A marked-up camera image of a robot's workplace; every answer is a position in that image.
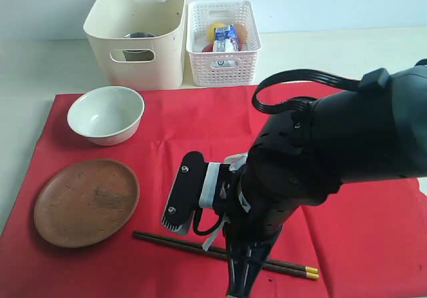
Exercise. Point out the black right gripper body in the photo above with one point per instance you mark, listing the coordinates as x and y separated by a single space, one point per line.
257 207

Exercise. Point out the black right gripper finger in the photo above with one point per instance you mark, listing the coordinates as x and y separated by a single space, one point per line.
237 269
255 255

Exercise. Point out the red sausage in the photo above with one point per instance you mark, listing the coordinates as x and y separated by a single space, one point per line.
208 48

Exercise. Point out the blue white milk carton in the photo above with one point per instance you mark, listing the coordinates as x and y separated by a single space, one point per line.
225 41

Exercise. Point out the brown egg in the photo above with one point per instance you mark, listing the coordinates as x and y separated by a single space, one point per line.
241 32

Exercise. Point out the stainless steel cup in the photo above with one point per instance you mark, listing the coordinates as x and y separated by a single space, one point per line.
138 55

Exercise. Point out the red tablecloth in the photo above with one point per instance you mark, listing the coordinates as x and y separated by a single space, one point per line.
368 240

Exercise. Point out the round wooden plate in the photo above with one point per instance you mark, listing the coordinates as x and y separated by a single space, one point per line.
86 202

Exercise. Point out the white ceramic bowl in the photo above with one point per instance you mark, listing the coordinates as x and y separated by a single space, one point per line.
107 116

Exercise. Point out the white perforated plastic basket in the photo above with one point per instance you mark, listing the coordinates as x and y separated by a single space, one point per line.
211 69

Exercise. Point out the large cream plastic bin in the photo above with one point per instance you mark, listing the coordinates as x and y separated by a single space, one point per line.
109 21

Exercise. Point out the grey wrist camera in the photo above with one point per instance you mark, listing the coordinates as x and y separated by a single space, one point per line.
194 189

